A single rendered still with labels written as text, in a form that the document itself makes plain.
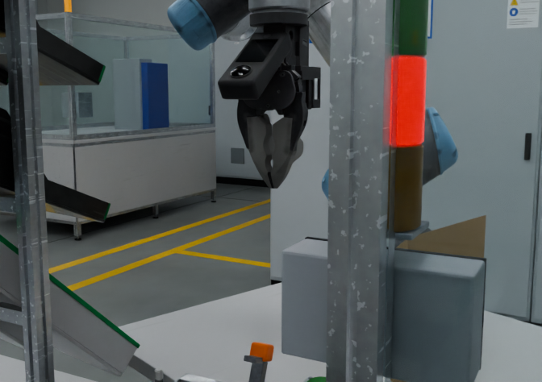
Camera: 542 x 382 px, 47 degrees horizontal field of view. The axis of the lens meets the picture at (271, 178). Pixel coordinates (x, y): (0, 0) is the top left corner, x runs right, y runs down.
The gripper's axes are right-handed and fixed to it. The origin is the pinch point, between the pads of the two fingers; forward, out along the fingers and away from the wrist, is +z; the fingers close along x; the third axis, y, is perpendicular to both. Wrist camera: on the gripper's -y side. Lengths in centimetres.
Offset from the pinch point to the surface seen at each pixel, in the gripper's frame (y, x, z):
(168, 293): 256, 209, 124
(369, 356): -36.5, -25.1, 3.6
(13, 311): -24.6, 17.8, 12.1
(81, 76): -15.2, 15.9, -12.4
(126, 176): 405, 369, 74
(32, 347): -25.0, 14.7, 15.4
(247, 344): 31, 21, 37
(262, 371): -13.0, -5.7, 18.5
